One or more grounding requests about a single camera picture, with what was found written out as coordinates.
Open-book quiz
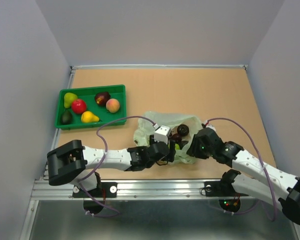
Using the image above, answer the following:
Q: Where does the dark maroon plum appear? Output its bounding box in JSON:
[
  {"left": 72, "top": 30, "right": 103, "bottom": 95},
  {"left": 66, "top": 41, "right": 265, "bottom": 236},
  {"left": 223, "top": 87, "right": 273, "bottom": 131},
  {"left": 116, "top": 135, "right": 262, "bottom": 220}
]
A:
[{"left": 170, "top": 133, "right": 183, "bottom": 143}]

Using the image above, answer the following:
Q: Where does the dark purple mangosteen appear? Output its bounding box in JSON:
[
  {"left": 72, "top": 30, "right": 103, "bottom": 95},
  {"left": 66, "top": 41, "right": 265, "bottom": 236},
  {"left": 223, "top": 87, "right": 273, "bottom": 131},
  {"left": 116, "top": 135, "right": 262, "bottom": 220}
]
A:
[{"left": 177, "top": 124, "right": 190, "bottom": 137}]

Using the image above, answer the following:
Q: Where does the light green plastic bag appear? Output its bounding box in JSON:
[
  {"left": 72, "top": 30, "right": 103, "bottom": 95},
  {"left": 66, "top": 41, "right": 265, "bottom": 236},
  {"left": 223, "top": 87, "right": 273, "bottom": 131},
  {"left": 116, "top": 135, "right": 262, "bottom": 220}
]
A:
[{"left": 133, "top": 111, "right": 202, "bottom": 165}]

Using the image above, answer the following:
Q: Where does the light green wrinkled fruit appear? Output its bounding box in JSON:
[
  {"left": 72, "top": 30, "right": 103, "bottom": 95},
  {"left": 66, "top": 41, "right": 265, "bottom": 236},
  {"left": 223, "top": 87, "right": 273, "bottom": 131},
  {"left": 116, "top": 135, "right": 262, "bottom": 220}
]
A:
[{"left": 175, "top": 143, "right": 181, "bottom": 150}]

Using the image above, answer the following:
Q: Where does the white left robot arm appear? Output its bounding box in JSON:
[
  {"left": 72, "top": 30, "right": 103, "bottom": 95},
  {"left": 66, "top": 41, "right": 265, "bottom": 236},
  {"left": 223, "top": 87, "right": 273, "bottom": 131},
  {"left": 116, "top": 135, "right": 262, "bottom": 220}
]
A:
[{"left": 47, "top": 139, "right": 176, "bottom": 197}]

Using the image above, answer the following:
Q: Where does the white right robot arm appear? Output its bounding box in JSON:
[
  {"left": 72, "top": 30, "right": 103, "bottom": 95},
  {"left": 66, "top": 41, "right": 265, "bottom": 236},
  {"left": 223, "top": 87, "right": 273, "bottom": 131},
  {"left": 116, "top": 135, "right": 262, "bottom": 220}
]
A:
[{"left": 187, "top": 127, "right": 300, "bottom": 225}]

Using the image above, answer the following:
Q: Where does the peach fruit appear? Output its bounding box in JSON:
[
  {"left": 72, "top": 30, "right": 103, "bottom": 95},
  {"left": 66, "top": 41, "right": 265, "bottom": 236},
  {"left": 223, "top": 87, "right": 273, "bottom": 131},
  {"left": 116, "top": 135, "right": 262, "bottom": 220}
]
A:
[{"left": 106, "top": 98, "right": 121, "bottom": 113}]

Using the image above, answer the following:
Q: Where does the dark red grape bunch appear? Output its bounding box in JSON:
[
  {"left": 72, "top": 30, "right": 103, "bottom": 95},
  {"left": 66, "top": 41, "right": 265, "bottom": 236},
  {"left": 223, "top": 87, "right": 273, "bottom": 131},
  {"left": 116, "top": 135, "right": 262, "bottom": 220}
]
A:
[{"left": 179, "top": 140, "right": 189, "bottom": 149}]

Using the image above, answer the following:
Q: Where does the dark red apple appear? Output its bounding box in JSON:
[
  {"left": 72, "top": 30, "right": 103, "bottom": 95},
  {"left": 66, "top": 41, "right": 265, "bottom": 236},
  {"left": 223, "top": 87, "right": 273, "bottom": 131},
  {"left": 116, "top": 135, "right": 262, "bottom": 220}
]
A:
[{"left": 94, "top": 91, "right": 111, "bottom": 107}]

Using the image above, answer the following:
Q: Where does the green plastic tray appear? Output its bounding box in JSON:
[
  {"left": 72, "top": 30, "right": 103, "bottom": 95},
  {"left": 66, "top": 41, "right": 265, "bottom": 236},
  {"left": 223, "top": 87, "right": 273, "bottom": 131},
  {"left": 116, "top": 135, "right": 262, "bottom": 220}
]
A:
[{"left": 54, "top": 84, "right": 127, "bottom": 130}]

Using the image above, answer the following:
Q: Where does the bright red apple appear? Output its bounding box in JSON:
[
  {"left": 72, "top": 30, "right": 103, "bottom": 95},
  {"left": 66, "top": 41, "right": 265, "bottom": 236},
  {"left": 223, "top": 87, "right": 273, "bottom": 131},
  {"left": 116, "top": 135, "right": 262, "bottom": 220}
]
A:
[{"left": 71, "top": 98, "right": 87, "bottom": 115}]

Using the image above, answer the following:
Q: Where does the dark green avocado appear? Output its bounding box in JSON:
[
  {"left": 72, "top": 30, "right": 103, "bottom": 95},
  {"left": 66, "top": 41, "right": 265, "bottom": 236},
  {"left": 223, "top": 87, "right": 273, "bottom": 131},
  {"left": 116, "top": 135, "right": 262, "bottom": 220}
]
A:
[{"left": 60, "top": 110, "right": 73, "bottom": 125}]

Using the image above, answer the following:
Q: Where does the green yellow pear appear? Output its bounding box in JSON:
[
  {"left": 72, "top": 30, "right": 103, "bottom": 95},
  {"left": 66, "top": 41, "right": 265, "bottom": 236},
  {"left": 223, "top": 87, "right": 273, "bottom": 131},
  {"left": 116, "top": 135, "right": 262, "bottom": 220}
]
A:
[{"left": 63, "top": 92, "right": 78, "bottom": 109}]

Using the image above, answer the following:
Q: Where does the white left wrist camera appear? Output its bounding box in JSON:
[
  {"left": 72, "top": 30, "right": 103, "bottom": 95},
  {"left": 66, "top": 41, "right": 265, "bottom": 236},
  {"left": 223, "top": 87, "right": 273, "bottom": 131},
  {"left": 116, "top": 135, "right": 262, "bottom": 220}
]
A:
[{"left": 153, "top": 125, "right": 171, "bottom": 145}]

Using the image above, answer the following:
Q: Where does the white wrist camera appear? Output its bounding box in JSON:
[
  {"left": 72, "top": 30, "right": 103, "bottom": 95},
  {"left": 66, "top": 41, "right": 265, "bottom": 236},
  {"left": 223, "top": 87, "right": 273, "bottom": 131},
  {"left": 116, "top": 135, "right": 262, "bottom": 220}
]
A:
[
  {"left": 201, "top": 120, "right": 217, "bottom": 132},
  {"left": 153, "top": 125, "right": 171, "bottom": 145}
]

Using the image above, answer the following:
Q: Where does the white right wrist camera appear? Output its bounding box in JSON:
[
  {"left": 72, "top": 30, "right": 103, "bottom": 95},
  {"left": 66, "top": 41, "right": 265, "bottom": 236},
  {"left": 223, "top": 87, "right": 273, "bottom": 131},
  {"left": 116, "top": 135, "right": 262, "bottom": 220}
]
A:
[{"left": 201, "top": 120, "right": 217, "bottom": 132}]

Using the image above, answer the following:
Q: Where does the aluminium mounting rail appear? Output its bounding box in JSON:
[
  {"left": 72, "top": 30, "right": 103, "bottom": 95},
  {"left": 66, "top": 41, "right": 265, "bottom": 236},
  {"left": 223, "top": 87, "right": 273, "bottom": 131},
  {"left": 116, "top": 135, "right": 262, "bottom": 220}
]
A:
[{"left": 31, "top": 178, "right": 266, "bottom": 201}]

